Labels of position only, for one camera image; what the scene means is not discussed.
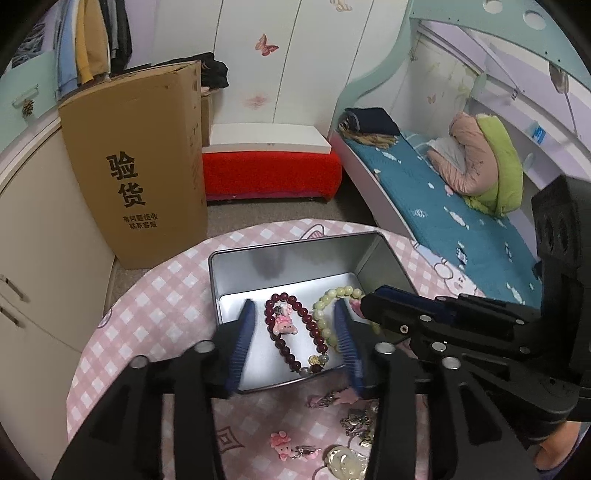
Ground pale jade pendant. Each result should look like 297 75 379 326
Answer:
325 445 370 479

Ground pink checked tablecloth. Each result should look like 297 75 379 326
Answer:
66 218 485 480

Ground white panelled wardrobe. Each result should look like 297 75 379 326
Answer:
131 0 409 134

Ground teal bunk bed frame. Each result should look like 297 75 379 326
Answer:
329 0 591 296

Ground person's right hand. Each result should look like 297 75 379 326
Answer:
534 421 583 472

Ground pink bear keychain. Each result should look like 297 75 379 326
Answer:
270 431 320 462

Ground folded dark clothes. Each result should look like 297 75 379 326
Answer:
344 107 400 137

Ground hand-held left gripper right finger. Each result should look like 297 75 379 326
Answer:
333 300 541 480

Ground silver tin box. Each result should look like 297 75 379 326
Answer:
209 232 419 394

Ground beige cabinet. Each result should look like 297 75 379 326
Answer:
0 115 116 370

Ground dark red bead bracelet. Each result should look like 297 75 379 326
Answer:
264 292 331 376

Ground pink and green quilt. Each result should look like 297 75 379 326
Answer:
427 112 525 215

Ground teal patterned bed sheet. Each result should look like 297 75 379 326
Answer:
342 131 543 305

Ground teal drawer unit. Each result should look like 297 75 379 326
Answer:
0 48 62 155

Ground hanging dark jackets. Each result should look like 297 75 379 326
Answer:
99 0 134 75

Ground folded tan garment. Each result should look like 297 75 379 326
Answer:
338 122 399 149

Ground red bench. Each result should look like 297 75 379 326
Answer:
202 150 343 202

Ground white board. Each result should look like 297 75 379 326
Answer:
203 123 333 155

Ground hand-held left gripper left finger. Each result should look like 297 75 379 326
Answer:
51 299 256 480

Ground hanging yellow jacket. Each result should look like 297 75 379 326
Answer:
75 0 112 86

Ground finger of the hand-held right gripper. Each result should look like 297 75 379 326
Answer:
361 293 543 365
374 285 539 324

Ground hanging light blue jacket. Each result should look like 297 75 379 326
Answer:
56 0 83 100

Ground pale green bead bracelet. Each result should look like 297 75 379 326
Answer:
312 286 384 356

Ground tall cardboard box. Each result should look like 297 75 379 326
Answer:
58 60 208 270

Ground black clothes heap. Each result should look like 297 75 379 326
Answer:
198 52 230 92

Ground metal jewelry pile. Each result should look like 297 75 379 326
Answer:
341 404 380 448

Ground white pillow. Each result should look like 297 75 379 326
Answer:
427 136 468 171

